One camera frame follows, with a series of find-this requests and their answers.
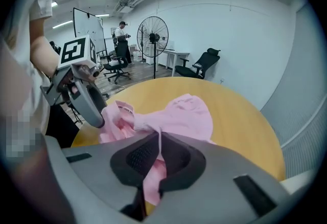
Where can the person's black trousers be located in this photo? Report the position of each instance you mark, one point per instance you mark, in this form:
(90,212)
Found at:
(58,128)

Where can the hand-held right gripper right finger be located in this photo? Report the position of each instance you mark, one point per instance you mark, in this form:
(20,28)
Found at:
(217,166)

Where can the person's left forearm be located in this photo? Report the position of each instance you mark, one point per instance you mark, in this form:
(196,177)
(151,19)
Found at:
(42,49)

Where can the small white desk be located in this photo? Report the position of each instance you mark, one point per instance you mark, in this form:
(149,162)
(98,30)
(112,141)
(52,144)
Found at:
(176,53)

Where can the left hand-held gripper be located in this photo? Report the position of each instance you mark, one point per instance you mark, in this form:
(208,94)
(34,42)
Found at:
(74,50)

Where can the pink long-sleeve shirt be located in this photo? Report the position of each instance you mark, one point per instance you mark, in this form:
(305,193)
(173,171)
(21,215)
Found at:
(184,115)

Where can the person's left hand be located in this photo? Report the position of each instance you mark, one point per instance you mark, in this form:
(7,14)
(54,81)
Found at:
(84,70)

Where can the white handbag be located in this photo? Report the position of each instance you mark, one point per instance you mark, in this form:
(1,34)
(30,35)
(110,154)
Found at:
(197,69)

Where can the clear water jug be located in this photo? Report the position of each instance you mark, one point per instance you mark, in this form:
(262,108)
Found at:
(137,55)

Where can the ceiling tube light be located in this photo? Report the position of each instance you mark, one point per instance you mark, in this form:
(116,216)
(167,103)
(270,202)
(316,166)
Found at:
(54,4)
(102,15)
(62,24)

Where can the whiteboard on black stand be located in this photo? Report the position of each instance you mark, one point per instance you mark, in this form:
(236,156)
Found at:
(87,26)

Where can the person's right hand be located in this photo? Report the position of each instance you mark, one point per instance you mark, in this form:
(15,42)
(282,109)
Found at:
(38,187)

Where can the black low-back office chair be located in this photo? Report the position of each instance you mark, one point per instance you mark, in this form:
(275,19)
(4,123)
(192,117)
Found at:
(116,65)

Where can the black standing fan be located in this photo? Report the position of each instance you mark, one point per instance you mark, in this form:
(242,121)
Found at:
(152,36)

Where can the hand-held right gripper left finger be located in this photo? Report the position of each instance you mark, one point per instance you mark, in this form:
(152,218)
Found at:
(89,179)

